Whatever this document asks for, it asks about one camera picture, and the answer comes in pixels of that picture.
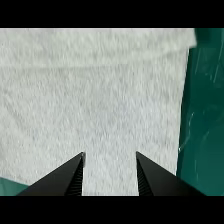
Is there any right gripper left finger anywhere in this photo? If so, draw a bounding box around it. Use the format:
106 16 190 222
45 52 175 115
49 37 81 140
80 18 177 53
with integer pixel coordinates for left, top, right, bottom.
18 151 86 197

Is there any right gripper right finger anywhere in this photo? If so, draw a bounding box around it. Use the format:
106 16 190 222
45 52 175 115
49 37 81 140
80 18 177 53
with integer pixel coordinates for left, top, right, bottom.
135 151 206 197

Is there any pale grey shirt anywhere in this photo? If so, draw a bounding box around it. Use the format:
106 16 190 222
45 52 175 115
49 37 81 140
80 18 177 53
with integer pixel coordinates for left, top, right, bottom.
0 27 197 197

